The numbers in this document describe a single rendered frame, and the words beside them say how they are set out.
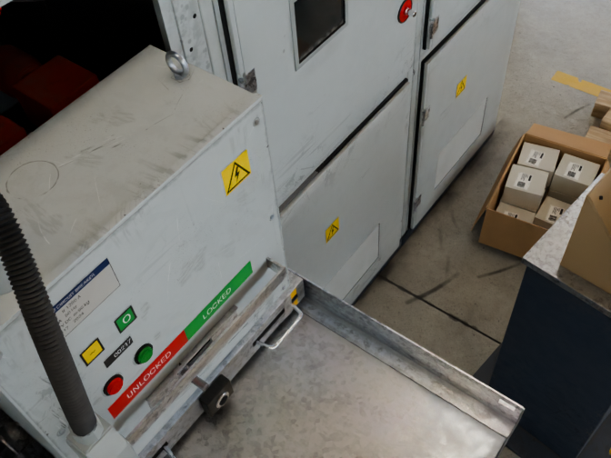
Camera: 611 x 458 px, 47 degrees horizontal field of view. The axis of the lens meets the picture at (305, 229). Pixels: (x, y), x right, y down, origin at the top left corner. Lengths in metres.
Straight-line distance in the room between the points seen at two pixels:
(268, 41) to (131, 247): 0.54
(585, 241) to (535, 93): 1.71
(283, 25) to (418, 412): 0.74
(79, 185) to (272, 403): 0.58
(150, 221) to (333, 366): 0.56
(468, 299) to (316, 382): 1.20
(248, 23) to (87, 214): 0.50
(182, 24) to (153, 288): 0.42
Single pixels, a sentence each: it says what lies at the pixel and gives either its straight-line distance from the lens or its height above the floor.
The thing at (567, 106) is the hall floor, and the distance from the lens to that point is 3.15.
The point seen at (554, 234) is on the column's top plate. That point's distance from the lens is 1.67.
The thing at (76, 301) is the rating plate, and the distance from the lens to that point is 0.88.
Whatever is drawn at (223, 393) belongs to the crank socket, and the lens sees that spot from 1.25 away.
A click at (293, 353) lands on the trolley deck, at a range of 1.34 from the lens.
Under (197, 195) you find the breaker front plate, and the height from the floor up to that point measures 1.33.
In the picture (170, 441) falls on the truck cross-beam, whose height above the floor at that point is 0.89.
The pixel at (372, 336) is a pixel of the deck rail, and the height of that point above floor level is 0.85.
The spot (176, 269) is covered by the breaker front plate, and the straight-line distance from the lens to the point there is 1.00.
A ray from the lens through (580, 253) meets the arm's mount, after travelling 1.57.
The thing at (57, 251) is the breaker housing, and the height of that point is 1.39.
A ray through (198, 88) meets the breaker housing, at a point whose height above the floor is 1.39.
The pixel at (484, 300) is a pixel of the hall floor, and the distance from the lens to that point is 2.44.
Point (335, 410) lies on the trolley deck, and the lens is 1.29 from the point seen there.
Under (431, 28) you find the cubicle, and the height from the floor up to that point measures 0.92.
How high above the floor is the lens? 2.03
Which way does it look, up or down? 51 degrees down
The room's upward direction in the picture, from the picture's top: 6 degrees counter-clockwise
